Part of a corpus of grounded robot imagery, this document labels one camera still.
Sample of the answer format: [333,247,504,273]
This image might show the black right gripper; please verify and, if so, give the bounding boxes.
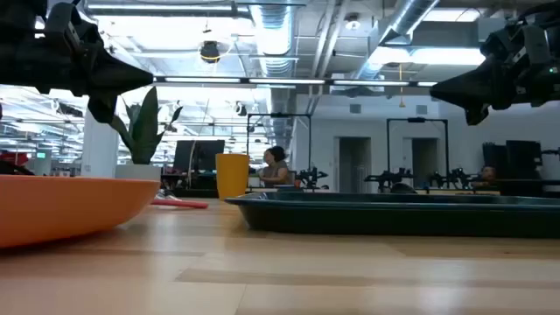
[429,2,560,127]

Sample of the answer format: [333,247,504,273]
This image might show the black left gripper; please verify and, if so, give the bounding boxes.
[0,0,155,125]

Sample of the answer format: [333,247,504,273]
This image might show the orange plastic plate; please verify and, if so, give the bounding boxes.
[0,174,161,249]

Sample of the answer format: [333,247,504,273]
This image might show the red-handled metal fork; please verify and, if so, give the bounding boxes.
[150,197,210,210]

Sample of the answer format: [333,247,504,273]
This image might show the orange plastic cup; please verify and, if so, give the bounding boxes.
[214,152,251,201]

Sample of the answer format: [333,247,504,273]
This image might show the dark green plastic tray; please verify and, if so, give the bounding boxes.
[224,192,560,240]

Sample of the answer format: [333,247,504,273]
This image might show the green snake plant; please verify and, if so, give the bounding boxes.
[108,86,185,166]

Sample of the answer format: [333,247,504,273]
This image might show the white pillar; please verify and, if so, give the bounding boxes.
[80,108,121,179]

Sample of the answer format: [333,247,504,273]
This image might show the black screen panels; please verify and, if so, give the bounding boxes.
[481,139,544,181]

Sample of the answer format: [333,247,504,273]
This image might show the person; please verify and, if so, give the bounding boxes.
[257,145,293,189]
[473,165,499,190]

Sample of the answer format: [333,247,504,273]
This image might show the grey door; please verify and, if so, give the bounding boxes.
[410,136,440,187]
[336,136,374,194]

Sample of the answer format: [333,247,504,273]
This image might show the white plant pot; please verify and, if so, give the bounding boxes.
[114,163,163,181]

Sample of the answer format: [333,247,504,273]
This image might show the black computer monitor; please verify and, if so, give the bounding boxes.
[172,139,226,177]

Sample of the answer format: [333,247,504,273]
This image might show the black round ceiling fixture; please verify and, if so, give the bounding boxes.
[199,39,221,65]

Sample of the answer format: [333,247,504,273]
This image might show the long linear ceiling light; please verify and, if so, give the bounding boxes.
[152,75,439,89]

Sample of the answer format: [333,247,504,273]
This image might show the black background rig frame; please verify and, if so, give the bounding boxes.
[246,112,313,190]
[386,116,451,190]

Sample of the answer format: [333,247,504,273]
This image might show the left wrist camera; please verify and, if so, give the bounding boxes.
[43,2,85,50]

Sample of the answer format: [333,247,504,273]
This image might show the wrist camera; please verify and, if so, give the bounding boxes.
[43,2,85,50]
[519,24,554,67]

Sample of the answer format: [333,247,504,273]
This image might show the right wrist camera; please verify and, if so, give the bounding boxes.
[519,24,554,67]

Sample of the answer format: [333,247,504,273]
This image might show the silver ceiling air duct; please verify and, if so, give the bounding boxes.
[349,0,441,88]
[248,3,295,79]

